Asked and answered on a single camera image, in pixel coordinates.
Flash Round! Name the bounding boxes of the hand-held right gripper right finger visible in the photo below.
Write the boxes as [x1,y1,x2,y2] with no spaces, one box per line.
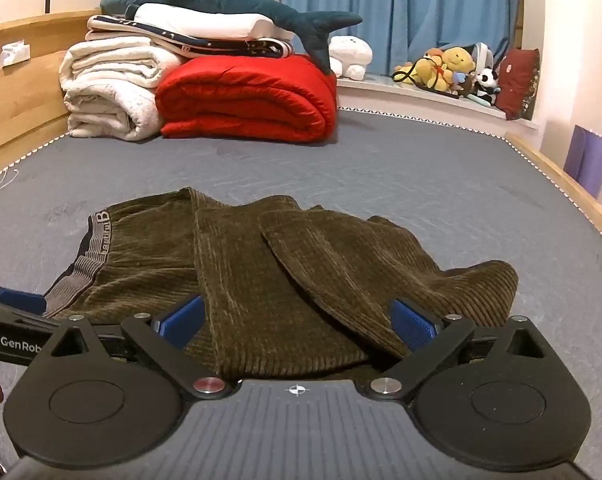
[363,298,558,403]

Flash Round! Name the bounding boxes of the tissue box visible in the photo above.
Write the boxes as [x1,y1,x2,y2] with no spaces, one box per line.
[0,40,32,70]

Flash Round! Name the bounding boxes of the blue curtain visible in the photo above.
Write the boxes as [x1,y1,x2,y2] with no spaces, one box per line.
[280,0,524,77]

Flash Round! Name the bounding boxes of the red folded quilt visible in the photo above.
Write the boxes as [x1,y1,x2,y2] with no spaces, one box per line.
[155,54,338,143]

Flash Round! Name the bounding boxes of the white mushroom plush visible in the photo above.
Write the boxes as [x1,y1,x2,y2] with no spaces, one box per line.
[327,35,374,82]

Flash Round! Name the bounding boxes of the panda plush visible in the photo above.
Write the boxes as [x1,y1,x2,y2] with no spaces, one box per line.
[474,68,502,107]

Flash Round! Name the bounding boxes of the yellow plush toy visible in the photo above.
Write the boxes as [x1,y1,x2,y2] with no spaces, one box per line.
[392,46,477,93]

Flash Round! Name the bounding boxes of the white folded blanket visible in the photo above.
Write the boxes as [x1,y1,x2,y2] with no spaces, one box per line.
[58,40,184,141]

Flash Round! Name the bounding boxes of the dark red cushion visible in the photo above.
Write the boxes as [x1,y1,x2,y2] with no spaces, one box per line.
[494,47,541,122]

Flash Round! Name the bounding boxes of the olive corduroy pants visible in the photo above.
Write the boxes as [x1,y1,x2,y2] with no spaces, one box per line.
[43,186,520,383]

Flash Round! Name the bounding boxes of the wooden bed frame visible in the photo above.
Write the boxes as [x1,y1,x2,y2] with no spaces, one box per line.
[0,8,602,261]

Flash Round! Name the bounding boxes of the purple yoga mat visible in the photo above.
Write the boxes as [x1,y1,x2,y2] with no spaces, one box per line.
[562,124,602,200]

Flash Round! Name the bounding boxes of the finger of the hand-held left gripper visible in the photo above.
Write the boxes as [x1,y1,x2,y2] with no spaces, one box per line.
[0,283,76,332]

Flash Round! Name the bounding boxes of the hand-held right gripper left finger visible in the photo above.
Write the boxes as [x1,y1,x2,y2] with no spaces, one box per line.
[43,295,232,402]

